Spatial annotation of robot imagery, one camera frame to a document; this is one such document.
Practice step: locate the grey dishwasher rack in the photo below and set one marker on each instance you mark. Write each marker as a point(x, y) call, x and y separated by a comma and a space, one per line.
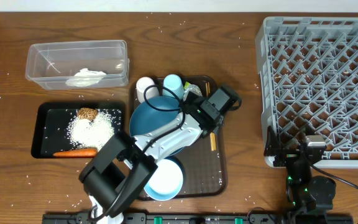
point(308, 68)

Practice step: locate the brown dried mushroom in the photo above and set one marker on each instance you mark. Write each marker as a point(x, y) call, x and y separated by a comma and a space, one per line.
point(87, 113)

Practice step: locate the clear plastic bin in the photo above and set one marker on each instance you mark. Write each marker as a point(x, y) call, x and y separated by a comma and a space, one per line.
point(50, 65)

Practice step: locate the orange carrot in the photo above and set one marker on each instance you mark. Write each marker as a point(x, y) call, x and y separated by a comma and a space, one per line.
point(77, 153)

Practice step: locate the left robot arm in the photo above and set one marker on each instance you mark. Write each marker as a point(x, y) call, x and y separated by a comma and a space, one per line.
point(121, 169)

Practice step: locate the pile of rice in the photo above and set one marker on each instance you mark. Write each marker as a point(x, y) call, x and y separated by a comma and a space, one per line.
point(83, 133)

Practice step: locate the light blue bowl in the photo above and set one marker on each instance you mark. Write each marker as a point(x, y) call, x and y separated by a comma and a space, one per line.
point(166, 182)

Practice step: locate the white napkin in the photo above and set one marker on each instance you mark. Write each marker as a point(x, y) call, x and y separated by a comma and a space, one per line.
point(85, 77)

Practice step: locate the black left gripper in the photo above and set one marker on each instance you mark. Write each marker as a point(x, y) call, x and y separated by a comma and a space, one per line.
point(220, 123)

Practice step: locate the white plastic cup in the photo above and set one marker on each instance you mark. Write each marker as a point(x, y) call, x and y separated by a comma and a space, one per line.
point(141, 85)

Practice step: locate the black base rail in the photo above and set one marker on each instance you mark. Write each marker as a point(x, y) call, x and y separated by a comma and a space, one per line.
point(252, 218)

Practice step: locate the black waste tray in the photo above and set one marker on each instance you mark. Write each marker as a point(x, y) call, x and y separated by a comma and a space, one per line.
point(51, 134)

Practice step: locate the dark brown serving tray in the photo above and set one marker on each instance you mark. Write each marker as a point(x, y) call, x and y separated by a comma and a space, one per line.
point(203, 163)

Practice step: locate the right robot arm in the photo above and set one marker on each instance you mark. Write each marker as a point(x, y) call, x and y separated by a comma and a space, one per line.
point(311, 196)

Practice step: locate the dark blue plate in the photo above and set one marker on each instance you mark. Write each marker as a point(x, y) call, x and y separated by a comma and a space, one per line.
point(146, 119)

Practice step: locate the aluminium foil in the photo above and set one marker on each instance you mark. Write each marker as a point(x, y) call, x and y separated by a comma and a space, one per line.
point(192, 89)

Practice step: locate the light blue plastic cup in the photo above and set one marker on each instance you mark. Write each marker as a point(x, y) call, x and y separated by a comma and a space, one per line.
point(174, 83)

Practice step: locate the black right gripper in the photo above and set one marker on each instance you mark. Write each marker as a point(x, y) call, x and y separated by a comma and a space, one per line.
point(274, 148)

